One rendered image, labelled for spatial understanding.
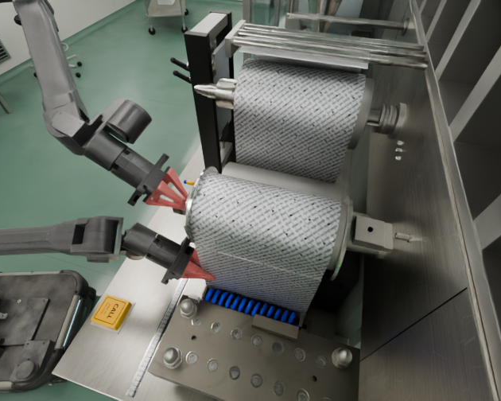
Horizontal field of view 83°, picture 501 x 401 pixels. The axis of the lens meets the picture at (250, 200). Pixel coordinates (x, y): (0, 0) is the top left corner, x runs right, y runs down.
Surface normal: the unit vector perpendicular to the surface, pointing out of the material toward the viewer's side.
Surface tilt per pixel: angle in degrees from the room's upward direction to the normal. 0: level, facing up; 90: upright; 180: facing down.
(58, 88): 10
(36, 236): 21
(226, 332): 0
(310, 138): 92
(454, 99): 0
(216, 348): 0
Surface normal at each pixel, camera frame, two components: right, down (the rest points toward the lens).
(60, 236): -0.10, -0.35
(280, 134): -0.29, 0.75
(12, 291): 0.00, -0.65
